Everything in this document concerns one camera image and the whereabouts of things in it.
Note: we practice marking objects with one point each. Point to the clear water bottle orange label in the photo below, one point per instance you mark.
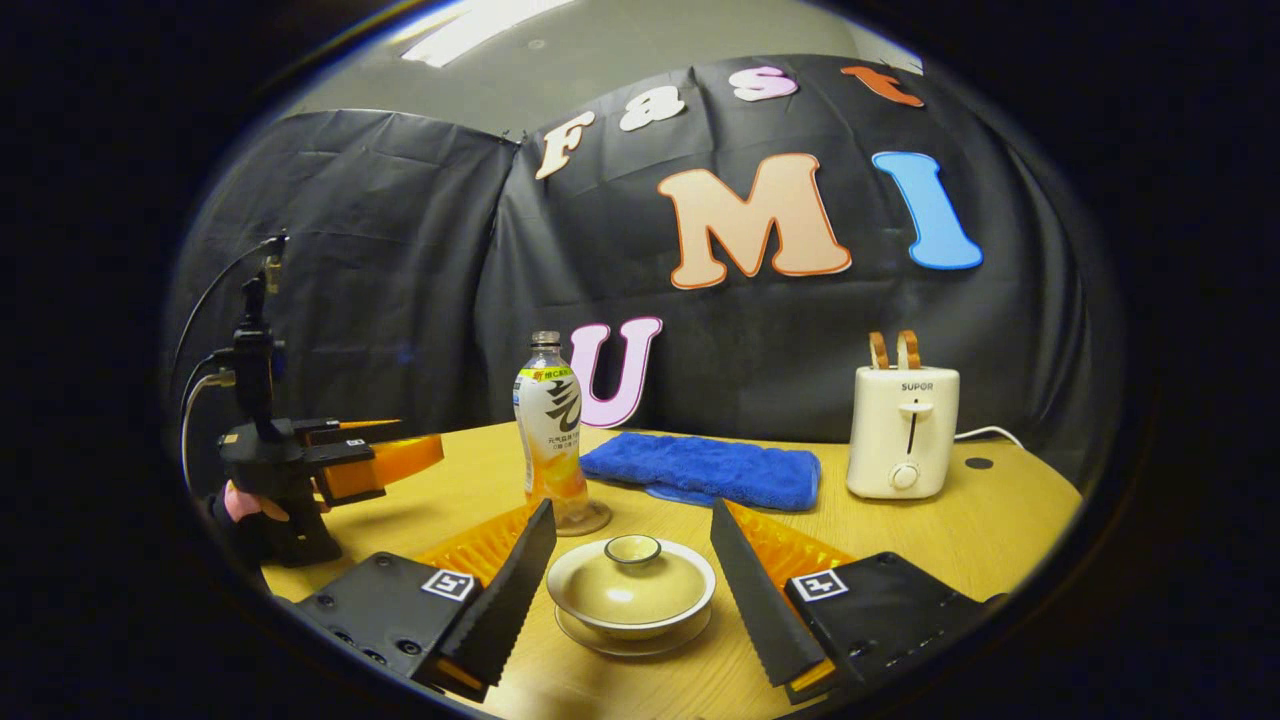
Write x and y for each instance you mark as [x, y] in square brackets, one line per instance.
[550, 420]

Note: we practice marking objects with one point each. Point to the folded blue towel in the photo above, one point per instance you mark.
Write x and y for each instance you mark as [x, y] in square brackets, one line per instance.
[700, 470]

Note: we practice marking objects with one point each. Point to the cream teacup lid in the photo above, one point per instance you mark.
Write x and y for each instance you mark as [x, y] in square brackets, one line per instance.
[630, 595]

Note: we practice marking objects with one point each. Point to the round brown coaster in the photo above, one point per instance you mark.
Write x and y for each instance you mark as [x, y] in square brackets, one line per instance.
[598, 522]

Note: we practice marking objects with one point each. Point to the cream toaster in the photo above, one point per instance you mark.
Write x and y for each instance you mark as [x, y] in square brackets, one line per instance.
[900, 430]

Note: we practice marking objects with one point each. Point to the cream ceramic teacup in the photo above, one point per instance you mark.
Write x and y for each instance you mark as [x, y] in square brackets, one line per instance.
[632, 633]

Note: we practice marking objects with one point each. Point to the toast bread slice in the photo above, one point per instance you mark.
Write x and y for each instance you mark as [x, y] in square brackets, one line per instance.
[878, 352]
[908, 350]

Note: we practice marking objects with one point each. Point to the black backdrop cloth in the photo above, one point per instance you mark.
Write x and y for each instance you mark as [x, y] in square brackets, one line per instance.
[400, 300]

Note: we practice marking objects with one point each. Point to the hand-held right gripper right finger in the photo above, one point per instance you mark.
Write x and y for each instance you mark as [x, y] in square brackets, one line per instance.
[760, 610]

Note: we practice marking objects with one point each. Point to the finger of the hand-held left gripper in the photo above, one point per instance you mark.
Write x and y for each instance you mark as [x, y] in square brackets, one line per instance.
[340, 430]
[400, 458]

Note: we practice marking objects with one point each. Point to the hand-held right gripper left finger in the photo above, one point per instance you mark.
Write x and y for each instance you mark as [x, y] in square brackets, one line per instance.
[510, 600]

